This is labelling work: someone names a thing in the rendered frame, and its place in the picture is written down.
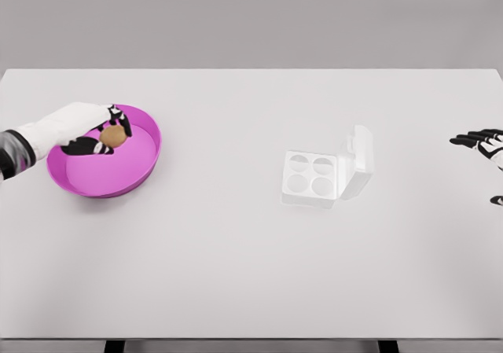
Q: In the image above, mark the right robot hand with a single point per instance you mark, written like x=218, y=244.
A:
x=484, y=142

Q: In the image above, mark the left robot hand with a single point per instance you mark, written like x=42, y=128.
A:
x=80, y=119

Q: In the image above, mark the brown egg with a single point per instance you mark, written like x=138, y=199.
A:
x=112, y=136

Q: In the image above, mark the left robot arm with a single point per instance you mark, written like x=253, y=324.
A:
x=27, y=140

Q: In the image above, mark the white egg box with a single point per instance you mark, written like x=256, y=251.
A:
x=322, y=172

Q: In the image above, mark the pink round bowl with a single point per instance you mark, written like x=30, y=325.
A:
x=114, y=168

